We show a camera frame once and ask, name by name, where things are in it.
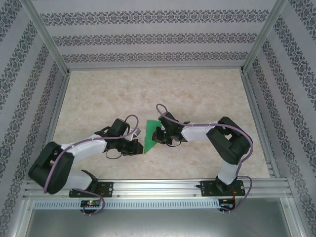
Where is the green paper sheet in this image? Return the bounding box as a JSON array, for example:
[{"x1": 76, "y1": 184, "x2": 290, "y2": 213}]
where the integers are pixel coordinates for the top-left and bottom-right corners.
[{"x1": 143, "y1": 119, "x2": 163, "y2": 154}]

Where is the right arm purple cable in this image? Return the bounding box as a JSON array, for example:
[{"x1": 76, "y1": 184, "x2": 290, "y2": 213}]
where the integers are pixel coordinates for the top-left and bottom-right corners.
[{"x1": 156, "y1": 103, "x2": 254, "y2": 215}]

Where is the slotted grey cable duct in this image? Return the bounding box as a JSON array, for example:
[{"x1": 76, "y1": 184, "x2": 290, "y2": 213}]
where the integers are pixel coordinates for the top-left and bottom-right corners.
[{"x1": 33, "y1": 199, "x2": 220, "y2": 210}]

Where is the left wrist thin black cable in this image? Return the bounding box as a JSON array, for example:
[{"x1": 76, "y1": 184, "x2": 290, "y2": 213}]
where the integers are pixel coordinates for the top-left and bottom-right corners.
[{"x1": 105, "y1": 150, "x2": 124, "y2": 160}]

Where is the aluminium frame post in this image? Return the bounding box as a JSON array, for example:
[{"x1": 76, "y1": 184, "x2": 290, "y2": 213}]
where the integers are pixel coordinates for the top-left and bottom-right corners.
[
  {"x1": 240, "y1": 0, "x2": 288, "y2": 74},
  {"x1": 19, "y1": 0, "x2": 71, "y2": 75}
]

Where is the aluminium side rail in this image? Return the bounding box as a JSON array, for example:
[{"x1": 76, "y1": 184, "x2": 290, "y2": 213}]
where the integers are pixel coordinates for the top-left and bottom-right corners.
[
  {"x1": 241, "y1": 71, "x2": 279, "y2": 178},
  {"x1": 34, "y1": 71, "x2": 71, "y2": 180}
]

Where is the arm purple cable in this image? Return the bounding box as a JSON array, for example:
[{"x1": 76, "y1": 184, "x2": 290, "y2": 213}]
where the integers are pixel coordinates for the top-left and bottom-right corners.
[
  {"x1": 43, "y1": 114, "x2": 139, "y2": 217},
  {"x1": 156, "y1": 103, "x2": 254, "y2": 215}
]

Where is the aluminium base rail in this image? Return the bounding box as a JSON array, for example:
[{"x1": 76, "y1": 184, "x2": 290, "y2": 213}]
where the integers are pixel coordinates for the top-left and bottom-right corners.
[{"x1": 23, "y1": 179, "x2": 293, "y2": 198}]

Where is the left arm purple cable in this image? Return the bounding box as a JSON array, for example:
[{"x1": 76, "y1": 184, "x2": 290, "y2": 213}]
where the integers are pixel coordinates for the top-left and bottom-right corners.
[{"x1": 43, "y1": 114, "x2": 139, "y2": 217}]

